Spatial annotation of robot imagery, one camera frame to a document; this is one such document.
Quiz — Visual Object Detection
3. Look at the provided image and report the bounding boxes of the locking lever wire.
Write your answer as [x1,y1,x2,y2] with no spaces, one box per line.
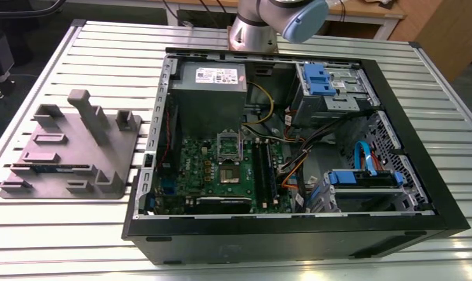
[239,128,247,165]

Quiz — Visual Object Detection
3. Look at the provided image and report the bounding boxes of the metal socket cover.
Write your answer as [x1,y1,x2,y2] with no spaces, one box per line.
[216,131,243,162]

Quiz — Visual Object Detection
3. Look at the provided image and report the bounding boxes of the CPU socket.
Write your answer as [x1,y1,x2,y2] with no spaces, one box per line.
[219,163,242,184]

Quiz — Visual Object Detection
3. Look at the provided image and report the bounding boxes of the green motherboard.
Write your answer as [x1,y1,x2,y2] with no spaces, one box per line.
[152,128,298,215]

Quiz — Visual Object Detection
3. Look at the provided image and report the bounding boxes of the grey power supply unit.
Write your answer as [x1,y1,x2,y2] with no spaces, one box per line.
[168,61,248,134]

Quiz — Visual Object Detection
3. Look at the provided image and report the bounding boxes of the RAM slot white clips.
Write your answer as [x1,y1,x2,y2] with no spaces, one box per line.
[255,139,270,206]

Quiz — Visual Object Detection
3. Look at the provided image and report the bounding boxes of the black graphics card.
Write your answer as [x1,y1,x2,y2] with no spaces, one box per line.
[184,194,254,215]

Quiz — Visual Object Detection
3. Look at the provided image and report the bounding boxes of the metal drive cage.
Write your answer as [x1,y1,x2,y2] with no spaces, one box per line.
[306,168,435,214]
[290,61,380,126]

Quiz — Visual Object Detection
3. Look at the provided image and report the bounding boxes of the hard disk in blue carrier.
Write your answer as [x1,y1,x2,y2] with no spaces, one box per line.
[324,171,404,189]

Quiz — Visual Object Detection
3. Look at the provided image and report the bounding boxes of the black PC case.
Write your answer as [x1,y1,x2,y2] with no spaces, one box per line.
[120,45,471,266]

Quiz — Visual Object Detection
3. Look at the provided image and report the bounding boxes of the grey parts rack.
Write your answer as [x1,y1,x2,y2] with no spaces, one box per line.
[0,89,143,200]

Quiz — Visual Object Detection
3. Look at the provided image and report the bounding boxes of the RAM stick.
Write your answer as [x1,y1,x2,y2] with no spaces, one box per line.
[11,163,92,174]

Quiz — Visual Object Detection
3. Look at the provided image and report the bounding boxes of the wooden cabinet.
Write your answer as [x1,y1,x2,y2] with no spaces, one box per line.
[390,0,472,84]

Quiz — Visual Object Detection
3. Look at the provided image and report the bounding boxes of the black white wire bundle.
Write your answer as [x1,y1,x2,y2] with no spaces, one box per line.
[242,125,303,145]

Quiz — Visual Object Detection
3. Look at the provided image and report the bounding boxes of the yellow black wire bundle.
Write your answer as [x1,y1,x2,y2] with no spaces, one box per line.
[243,81,276,126]

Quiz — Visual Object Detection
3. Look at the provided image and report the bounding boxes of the orange wire bundle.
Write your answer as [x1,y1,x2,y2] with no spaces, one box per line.
[279,168,299,193]

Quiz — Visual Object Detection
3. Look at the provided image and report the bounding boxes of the black cable bundle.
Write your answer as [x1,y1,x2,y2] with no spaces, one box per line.
[280,111,380,173]

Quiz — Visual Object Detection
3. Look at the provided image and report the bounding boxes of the blue plastic drive bracket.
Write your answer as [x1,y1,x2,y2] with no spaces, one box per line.
[303,63,338,97]

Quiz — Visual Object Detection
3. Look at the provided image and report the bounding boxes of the blue flat wire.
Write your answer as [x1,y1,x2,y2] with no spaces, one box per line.
[354,140,380,177]

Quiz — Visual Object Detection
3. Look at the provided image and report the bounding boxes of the wooden desk white frame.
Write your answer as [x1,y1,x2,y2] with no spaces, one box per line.
[166,0,408,40]

